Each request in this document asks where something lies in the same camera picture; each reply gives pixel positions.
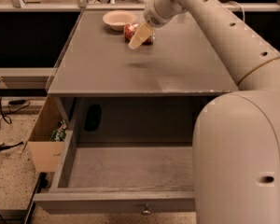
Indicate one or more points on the black tool on floor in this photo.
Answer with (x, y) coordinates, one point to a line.
(6, 147)

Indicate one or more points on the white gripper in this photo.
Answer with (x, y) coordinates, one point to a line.
(153, 15)

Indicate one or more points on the green chip bag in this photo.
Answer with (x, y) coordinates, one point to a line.
(59, 134)

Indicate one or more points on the crushed red coke can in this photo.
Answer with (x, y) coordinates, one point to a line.
(129, 31)

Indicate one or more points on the metal drawer knob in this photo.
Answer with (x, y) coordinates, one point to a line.
(146, 211)

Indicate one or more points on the grey wooden cabinet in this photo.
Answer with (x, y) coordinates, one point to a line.
(149, 95)

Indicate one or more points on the brown cardboard box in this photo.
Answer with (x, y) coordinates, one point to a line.
(44, 150)

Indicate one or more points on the open grey top drawer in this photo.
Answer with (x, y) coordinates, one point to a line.
(122, 153)

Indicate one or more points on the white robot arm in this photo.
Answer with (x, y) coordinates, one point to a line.
(236, 139)

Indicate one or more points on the white paper bowl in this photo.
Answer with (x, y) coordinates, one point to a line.
(117, 19)

